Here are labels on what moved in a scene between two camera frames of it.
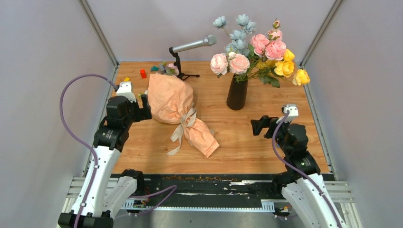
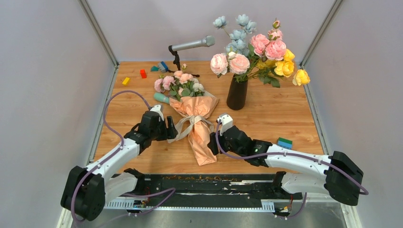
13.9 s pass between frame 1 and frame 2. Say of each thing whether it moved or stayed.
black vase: stayed
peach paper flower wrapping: moved
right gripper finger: moved
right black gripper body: moved
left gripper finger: moved
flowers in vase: stayed
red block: stayed
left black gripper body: moved
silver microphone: stayed
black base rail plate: stayed
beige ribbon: moved
